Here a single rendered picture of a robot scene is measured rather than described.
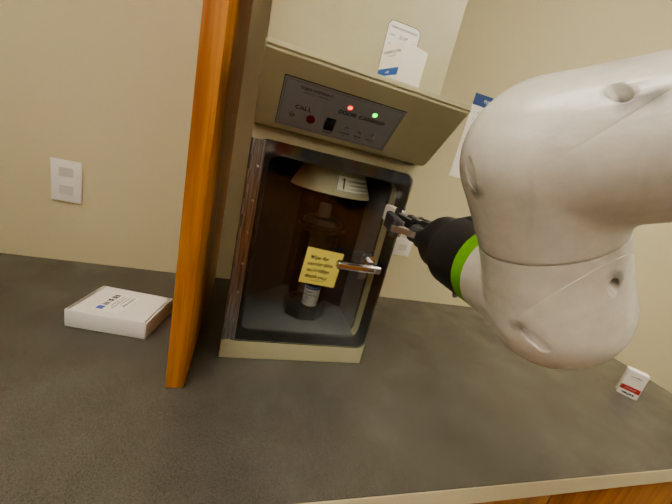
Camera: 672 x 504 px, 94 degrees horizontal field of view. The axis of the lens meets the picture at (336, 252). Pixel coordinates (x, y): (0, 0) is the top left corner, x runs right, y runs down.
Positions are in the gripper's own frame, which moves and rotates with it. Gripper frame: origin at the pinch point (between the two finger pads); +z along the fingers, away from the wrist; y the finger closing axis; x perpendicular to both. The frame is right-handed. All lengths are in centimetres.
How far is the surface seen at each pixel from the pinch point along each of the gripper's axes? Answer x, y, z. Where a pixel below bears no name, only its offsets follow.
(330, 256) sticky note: 11.0, 9.2, 3.5
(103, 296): 33, 54, 19
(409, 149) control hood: -12.1, 0.6, 0.3
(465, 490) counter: 37.5, -13.4, -25.2
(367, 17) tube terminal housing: -30.4, 12.4, 4.7
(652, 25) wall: -78, -100, 48
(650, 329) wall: 39, -190, 48
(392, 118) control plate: -15.6, 6.7, -3.4
